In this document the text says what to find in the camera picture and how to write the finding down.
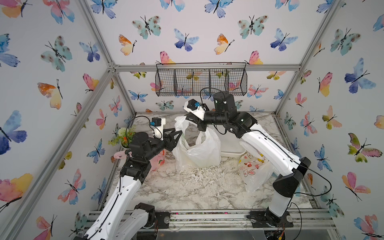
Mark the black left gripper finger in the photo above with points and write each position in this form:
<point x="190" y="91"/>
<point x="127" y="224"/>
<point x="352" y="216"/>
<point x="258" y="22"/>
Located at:
<point x="175" y="136"/>
<point x="172" y="132"/>

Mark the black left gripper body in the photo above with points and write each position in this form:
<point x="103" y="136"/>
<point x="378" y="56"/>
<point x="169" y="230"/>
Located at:
<point x="165" y="143"/>

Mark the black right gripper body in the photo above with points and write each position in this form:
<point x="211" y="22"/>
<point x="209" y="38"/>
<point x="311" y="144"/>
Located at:
<point x="203" y="125"/>

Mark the pink plastic bag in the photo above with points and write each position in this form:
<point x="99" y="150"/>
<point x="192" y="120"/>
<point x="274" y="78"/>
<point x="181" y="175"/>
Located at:
<point x="156" y="162"/>

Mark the lemon print plastic bag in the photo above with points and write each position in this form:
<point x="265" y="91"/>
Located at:
<point x="205" y="153"/>

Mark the clear white plastic bag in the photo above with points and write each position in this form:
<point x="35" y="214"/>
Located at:
<point x="255" y="170"/>

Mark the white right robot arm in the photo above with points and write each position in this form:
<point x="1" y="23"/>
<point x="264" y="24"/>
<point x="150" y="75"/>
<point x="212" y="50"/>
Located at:
<point x="255" y="139"/>

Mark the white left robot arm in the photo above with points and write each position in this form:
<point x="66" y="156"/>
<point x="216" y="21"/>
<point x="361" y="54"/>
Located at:
<point x="108" y="226"/>

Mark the white rectangular tray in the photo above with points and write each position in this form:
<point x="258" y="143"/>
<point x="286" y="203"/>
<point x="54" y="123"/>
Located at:
<point x="230" y="144"/>

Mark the potted flower plant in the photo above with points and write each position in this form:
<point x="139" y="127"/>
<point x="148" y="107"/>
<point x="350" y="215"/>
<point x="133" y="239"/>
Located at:
<point x="123" y="136"/>

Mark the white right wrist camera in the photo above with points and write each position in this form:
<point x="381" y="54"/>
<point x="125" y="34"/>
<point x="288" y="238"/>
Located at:
<point x="194" y="107"/>

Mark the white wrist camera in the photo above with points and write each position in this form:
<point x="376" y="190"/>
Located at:
<point x="157" y="125"/>
<point x="194" y="107"/>

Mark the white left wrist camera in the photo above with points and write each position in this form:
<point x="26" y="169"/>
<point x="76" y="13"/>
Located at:
<point x="157" y="125"/>

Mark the black wire wall basket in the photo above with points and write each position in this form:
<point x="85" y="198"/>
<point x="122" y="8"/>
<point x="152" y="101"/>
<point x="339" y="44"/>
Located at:
<point x="194" y="79"/>

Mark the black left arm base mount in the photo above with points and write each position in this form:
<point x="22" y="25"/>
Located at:
<point x="155" y="219"/>

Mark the aluminium front rail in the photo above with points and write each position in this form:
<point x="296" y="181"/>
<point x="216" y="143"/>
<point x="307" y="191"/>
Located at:
<point x="212" y="220"/>

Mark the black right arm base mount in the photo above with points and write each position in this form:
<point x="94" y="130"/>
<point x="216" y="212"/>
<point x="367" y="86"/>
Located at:
<point x="266" y="219"/>

